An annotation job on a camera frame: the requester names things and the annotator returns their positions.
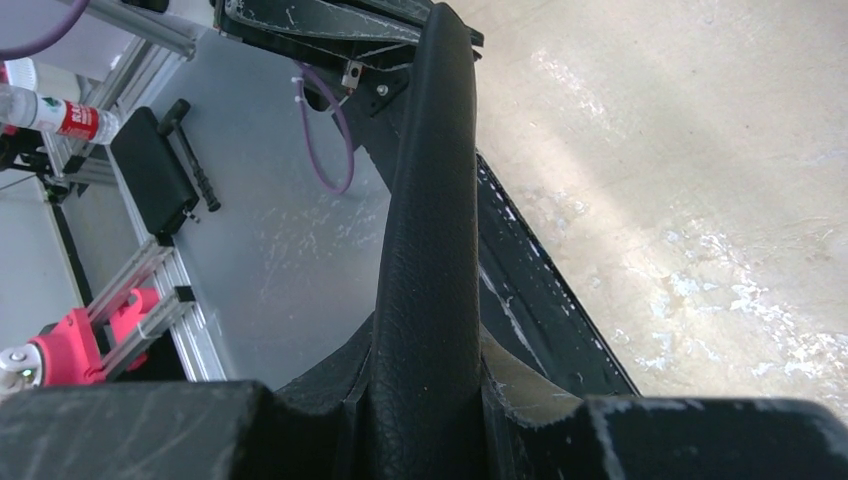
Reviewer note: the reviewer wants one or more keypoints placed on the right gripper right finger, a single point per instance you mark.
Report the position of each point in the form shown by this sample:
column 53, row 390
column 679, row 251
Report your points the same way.
column 537, row 430

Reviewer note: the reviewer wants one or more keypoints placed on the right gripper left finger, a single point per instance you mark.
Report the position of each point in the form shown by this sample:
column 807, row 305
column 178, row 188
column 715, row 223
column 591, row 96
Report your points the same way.
column 186, row 430

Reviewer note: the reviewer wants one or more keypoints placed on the black screwdriver tool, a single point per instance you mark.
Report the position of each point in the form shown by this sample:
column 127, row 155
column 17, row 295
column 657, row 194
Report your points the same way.
column 170, row 124

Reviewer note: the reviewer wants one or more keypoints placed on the plastic water bottle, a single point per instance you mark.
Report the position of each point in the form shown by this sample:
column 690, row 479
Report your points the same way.
column 25, row 108

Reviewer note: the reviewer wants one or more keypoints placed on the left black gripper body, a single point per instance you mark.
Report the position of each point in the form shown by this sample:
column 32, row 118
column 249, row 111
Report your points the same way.
column 339, row 47

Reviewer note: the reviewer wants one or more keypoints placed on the red plastic clamp fixture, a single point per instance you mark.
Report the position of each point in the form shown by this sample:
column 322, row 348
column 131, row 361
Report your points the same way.
column 69, row 353

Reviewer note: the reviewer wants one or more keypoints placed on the black zippered tool case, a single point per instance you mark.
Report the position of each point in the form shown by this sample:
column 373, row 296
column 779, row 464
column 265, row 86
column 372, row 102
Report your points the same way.
column 424, row 403

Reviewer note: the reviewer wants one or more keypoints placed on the black power adapter box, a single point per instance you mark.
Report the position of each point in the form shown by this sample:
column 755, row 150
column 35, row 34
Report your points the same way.
column 153, row 173

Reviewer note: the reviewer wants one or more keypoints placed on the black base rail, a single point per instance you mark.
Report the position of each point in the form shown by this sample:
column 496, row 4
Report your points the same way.
column 528, row 306

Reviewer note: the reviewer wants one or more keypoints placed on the aluminium frame rail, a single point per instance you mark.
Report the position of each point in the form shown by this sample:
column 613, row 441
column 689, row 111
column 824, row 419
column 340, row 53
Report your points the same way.
column 160, row 43

